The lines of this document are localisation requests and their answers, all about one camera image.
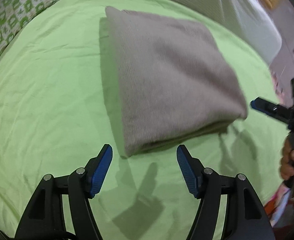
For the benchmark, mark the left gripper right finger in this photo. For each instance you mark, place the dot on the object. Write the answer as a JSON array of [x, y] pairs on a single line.
[[245, 217]]

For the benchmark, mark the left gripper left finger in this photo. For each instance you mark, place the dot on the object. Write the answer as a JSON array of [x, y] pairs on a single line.
[[43, 217]]

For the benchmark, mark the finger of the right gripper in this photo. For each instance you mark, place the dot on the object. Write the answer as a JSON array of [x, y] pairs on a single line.
[[275, 111]]

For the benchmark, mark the beige knit sweater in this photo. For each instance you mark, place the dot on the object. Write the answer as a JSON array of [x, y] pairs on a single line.
[[174, 83]]

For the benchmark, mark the person right hand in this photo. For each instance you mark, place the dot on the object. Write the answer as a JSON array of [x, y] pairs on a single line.
[[286, 169]]

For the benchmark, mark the green bed sheet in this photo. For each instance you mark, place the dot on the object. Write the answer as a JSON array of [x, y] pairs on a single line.
[[59, 105]]

